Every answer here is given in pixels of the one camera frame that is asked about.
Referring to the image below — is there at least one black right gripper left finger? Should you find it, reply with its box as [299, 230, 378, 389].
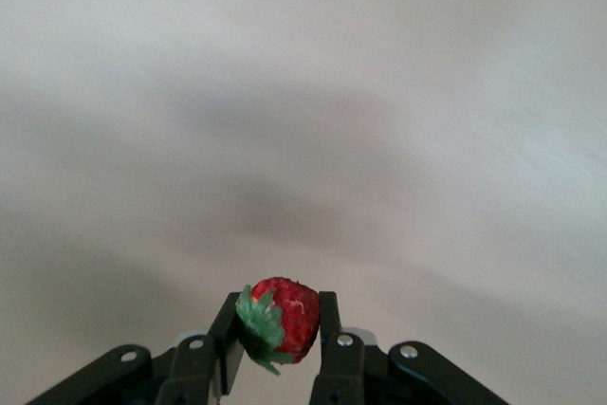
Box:
[26, 290, 247, 405]

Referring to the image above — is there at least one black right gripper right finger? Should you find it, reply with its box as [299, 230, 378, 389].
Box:
[307, 289, 512, 405]

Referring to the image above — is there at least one red strawberry with green leaves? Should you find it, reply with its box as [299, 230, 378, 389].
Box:
[235, 275, 322, 377]

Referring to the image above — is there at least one brown table cloth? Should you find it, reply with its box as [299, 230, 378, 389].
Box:
[0, 0, 607, 405]

